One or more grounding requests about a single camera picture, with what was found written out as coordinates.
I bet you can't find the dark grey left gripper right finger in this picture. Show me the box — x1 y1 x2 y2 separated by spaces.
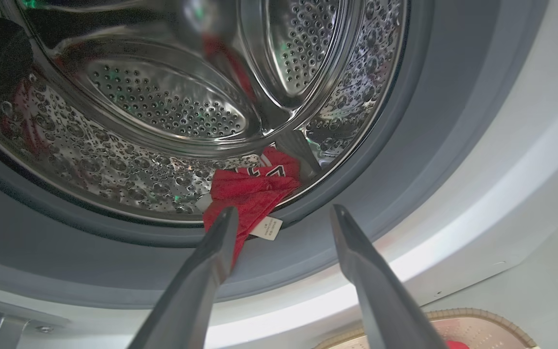
330 204 449 349

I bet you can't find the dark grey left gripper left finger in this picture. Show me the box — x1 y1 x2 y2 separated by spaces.
126 206 239 349

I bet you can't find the red jersey with white tag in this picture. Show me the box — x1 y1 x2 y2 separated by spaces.
202 146 303 267

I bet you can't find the cream perforated laundry basket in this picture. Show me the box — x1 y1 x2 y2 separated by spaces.
313 308 539 349

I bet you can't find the grey rubber door gasket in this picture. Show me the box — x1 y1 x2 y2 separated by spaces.
0 0 548 311

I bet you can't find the white front-load washing machine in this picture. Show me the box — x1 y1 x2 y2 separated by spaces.
0 0 558 349

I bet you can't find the perforated steel washer drum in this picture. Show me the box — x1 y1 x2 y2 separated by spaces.
0 0 408 226

